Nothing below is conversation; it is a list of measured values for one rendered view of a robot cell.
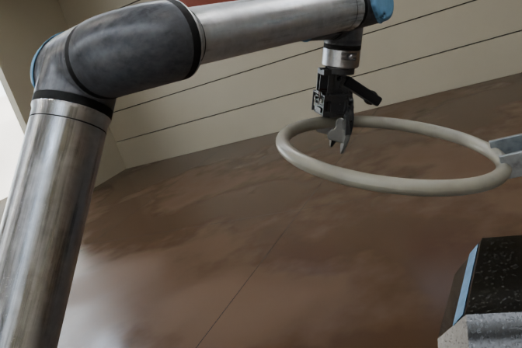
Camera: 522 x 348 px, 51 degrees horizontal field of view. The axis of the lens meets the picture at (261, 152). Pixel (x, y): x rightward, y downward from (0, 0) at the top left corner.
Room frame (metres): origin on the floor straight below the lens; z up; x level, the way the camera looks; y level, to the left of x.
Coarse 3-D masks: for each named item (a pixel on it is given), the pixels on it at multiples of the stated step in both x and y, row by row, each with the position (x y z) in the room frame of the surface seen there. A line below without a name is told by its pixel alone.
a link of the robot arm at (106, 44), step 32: (160, 0) 0.79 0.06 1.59; (256, 0) 0.91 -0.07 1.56; (288, 0) 0.94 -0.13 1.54; (320, 0) 0.99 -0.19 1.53; (352, 0) 1.05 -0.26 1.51; (384, 0) 1.10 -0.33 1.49; (96, 32) 0.75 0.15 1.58; (128, 32) 0.74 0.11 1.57; (160, 32) 0.74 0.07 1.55; (192, 32) 0.76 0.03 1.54; (224, 32) 0.82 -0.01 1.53; (256, 32) 0.87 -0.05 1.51; (288, 32) 0.93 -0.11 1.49; (320, 32) 1.00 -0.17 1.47; (96, 64) 0.74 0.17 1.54; (128, 64) 0.74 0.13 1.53; (160, 64) 0.75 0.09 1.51; (192, 64) 0.77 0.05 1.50
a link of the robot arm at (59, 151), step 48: (48, 48) 0.83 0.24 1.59; (48, 96) 0.79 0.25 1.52; (96, 96) 0.79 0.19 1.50; (48, 144) 0.76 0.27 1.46; (96, 144) 0.79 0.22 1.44; (48, 192) 0.73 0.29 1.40; (0, 240) 0.72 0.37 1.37; (48, 240) 0.71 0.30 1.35; (0, 288) 0.68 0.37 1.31; (48, 288) 0.69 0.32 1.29; (0, 336) 0.65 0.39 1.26; (48, 336) 0.68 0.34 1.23
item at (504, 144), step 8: (512, 136) 1.11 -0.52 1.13; (520, 136) 1.11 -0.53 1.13; (496, 144) 1.12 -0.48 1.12; (504, 144) 1.12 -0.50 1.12; (512, 144) 1.11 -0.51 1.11; (520, 144) 1.11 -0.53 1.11; (504, 152) 1.12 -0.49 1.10; (512, 152) 1.02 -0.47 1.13; (520, 152) 1.01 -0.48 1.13; (504, 160) 1.02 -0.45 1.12; (512, 160) 1.01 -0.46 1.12; (520, 160) 1.01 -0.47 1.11; (512, 168) 1.02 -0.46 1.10; (520, 168) 1.01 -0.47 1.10; (512, 176) 1.02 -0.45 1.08
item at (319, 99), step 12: (324, 72) 1.31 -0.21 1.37; (336, 72) 1.31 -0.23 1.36; (348, 72) 1.31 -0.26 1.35; (324, 84) 1.33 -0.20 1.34; (336, 84) 1.33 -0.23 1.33; (312, 96) 1.37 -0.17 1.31; (324, 96) 1.30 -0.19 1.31; (336, 96) 1.31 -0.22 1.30; (348, 96) 1.32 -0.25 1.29; (312, 108) 1.37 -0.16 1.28; (324, 108) 1.30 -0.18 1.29; (336, 108) 1.32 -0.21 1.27; (348, 108) 1.32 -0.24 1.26
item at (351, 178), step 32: (288, 128) 1.22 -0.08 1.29; (320, 128) 1.32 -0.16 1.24; (384, 128) 1.35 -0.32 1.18; (416, 128) 1.31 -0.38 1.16; (448, 128) 1.27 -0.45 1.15; (288, 160) 1.05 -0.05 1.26; (384, 192) 0.91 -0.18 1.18; (416, 192) 0.90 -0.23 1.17; (448, 192) 0.90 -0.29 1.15; (480, 192) 0.92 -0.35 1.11
